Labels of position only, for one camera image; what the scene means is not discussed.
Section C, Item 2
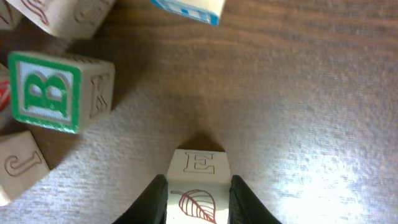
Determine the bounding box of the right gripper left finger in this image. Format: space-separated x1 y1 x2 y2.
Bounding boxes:
113 174 168 224

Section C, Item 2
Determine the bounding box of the wooden block red side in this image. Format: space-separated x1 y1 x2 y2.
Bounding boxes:
1 64 12 129

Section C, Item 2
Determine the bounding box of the wooden block blue J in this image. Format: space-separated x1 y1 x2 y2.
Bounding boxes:
1 131 50 207

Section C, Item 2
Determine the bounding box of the plain wooden block centre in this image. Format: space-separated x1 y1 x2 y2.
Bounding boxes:
7 0 116 39

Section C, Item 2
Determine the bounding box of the wooden leaf E block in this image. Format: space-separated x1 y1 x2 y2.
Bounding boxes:
165 149 231 224

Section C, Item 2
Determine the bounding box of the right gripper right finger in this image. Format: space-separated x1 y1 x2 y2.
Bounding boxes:
228 175 281 224

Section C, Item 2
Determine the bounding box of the wooden block blue base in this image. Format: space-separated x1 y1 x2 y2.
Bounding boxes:
151 0 226 26

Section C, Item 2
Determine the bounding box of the green B block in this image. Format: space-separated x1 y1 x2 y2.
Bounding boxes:
8 51 115 134

